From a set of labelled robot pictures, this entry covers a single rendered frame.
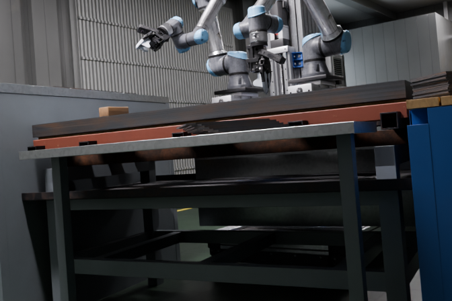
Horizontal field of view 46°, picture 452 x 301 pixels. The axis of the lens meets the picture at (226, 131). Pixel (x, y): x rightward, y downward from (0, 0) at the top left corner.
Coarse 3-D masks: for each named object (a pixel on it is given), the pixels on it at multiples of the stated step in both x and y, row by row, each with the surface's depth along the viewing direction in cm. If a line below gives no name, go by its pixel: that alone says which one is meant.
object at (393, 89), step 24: (288, 96) 174; (312, 96) 171; (336, 96) 167; (360, 96) 163; (384, 96) 160; (408, 96) 161; (72, 120) 219; (96, 120) 213; (120, 120) 207; (144, 120) 202; (168, 120) 197; (192, 120) 193
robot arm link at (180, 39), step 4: (180, 32) 291; (172, 36) 292; (176, 36) 291; (180, 36) 291; (184, 36) 289; (176, 40) 292; (180, 40) 291; (184, 40) 289; (176, 44) 293; (180, 44) 292; (184, 44) 290; (176, 48) 296; (180, 48) 294; (184, 48) 294; (188, 48) 295; (180, 52) 295
